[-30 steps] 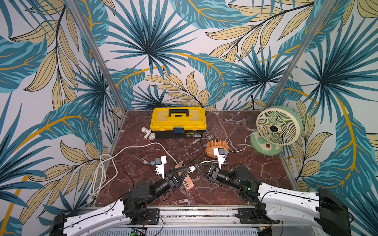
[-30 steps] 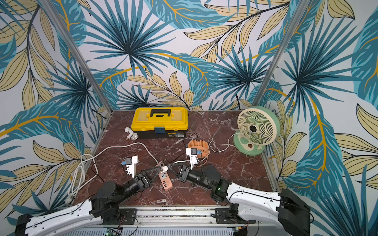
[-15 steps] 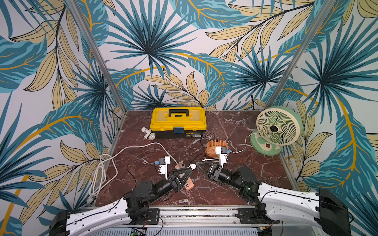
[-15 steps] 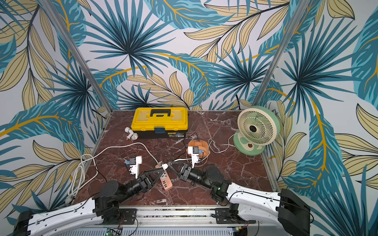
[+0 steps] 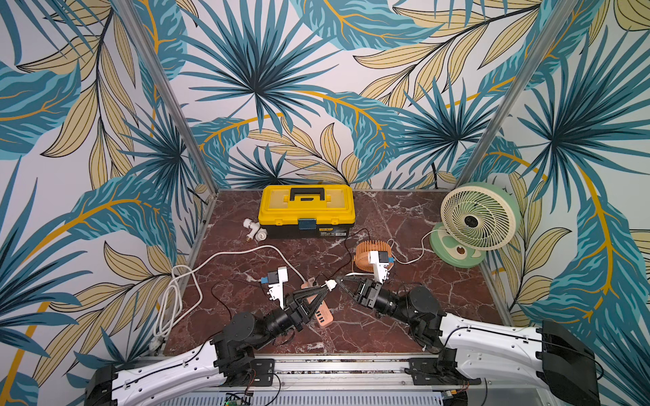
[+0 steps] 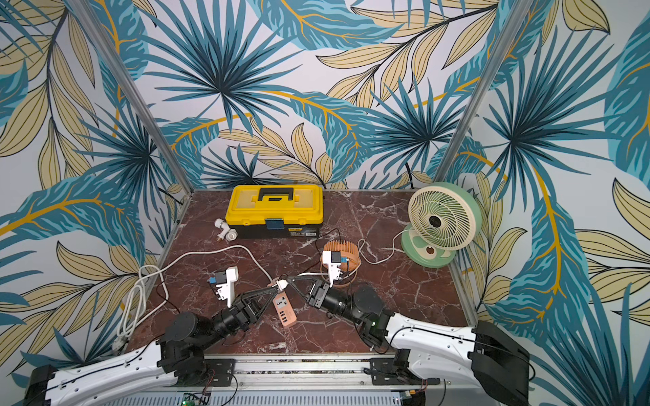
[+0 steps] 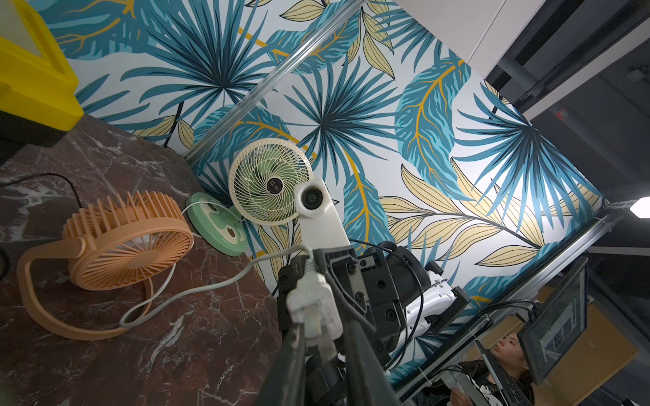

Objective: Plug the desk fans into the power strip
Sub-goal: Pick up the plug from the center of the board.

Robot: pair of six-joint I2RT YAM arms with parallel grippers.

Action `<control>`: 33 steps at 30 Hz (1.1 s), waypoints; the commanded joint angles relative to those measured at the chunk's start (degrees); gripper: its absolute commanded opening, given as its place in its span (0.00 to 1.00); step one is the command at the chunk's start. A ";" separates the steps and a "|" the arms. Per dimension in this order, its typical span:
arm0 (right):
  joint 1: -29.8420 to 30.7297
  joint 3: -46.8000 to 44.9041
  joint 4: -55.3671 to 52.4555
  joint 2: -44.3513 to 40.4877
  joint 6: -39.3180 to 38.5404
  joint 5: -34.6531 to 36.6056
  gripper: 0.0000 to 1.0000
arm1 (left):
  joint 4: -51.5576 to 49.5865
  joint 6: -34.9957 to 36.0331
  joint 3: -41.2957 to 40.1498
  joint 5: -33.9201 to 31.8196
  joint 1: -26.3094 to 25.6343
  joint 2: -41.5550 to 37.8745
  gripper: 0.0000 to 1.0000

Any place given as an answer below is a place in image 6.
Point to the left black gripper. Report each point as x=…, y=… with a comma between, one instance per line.
x=245, y=315

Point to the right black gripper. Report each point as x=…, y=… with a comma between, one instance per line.
x=316, y=293

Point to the pink plug adapter cube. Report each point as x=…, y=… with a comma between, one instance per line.
x=280, y=284

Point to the pink power strip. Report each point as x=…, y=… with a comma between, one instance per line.
x=285, y=310

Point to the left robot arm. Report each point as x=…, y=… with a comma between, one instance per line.
x=176, y=356

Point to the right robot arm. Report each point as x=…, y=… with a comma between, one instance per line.
x=483, y=356

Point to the small orange desk fan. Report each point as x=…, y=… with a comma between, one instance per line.
x=349, y=269

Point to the green cream desk fan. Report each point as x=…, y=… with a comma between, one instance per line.
x=444, y=218

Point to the white pipe fitting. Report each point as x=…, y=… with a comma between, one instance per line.
x=226, y=232

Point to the yellow black toolbox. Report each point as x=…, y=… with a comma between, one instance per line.
x=258, y=212

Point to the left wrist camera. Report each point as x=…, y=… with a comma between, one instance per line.
x=223, y=284

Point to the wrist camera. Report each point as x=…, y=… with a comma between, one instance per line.
x=333, y=261
x=223, y=284

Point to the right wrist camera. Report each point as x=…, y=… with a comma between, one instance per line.
x=333, y=261

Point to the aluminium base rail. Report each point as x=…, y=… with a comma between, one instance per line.
x=354, y=379

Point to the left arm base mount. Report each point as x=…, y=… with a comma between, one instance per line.
x=199, y=372

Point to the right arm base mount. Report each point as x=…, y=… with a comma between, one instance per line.
x=395, y=371

